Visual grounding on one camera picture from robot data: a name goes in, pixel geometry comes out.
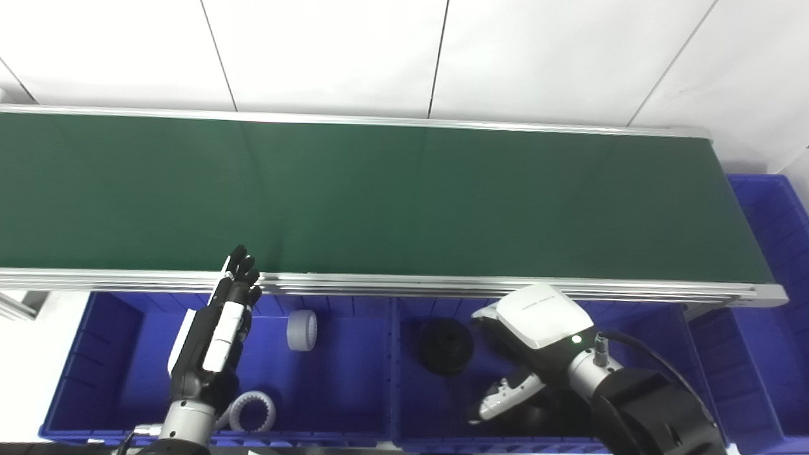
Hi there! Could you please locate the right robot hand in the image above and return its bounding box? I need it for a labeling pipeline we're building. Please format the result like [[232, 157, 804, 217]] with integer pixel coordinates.
[[466, 282, 598, 425]]

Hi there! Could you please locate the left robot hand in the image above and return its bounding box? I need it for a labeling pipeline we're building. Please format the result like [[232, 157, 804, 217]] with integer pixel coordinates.
[[167, 245, 263, 410]]

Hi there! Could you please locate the green conveyor belt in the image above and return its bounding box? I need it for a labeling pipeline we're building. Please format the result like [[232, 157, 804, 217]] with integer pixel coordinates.
[[0, 104, 789, 320], [0, 112, 775, 284]]

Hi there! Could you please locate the black stepped round part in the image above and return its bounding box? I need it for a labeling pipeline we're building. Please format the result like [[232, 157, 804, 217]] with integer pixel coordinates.
[[417, 318, 475, 375]]

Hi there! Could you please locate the white cylinder part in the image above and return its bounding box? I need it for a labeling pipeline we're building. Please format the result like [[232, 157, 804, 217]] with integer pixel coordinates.
[[286, 310, 319, 352]]

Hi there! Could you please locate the blue bin with black parts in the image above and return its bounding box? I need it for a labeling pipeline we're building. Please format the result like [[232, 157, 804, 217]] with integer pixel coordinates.
[[392, 296, 727, 455]]

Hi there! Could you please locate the blue bin with white parts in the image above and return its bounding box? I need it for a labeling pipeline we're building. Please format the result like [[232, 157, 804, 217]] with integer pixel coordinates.
[[39, 291, 396, 446]]

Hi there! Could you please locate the empty blue bin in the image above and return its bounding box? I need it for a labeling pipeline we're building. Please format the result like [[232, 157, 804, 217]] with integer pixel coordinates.
[[686, 174, 809, 452]]

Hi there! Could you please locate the white ring gear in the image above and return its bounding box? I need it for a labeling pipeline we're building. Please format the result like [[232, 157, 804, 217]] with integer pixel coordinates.
[[218, 391, 277, 434]]

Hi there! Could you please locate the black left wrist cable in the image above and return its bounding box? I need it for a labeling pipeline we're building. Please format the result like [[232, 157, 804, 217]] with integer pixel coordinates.
[[116, 425, 162, 455]]

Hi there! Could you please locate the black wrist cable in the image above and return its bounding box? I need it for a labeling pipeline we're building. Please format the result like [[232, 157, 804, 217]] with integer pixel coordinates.
[[116, 425, 162, 455], [597, 330, 718, 430]]

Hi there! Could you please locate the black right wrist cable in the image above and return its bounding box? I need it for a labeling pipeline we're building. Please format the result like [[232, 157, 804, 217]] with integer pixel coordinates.
[[597, 330, 718, 430]]

